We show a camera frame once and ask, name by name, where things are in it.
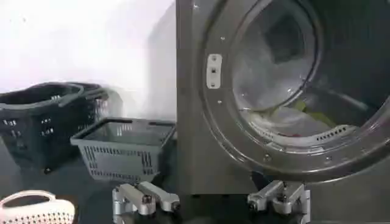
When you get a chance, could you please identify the black plastic shopping basket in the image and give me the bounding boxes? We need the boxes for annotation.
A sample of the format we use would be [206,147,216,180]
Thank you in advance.
[0,81,123,175]

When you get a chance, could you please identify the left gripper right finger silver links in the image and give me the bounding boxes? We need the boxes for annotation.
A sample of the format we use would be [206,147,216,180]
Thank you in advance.
[247,180,311,224]

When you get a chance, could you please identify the white perforated laundry basket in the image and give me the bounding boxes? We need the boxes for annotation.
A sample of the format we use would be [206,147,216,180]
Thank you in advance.
[0,189,76,224]

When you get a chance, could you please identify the round glass dryer door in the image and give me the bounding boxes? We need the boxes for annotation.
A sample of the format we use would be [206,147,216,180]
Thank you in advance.
[229,0,323,111]

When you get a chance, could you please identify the clothes in dryer drum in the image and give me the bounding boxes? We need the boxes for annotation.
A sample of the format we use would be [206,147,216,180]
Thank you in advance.
[243,99,345,138]

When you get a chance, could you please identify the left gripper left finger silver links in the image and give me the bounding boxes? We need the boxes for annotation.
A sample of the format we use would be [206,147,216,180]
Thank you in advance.
[112,181,181,224]

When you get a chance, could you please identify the white door latch plate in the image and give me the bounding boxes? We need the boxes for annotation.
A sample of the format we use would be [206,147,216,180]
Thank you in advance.
[206,53,223,89]

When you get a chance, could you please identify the grey plastic shopping basket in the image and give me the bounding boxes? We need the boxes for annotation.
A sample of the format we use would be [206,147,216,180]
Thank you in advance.
[69,117,177,184]

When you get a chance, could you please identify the grey dryer with round opening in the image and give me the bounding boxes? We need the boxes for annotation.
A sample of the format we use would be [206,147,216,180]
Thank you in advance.
[175,0,390,224]

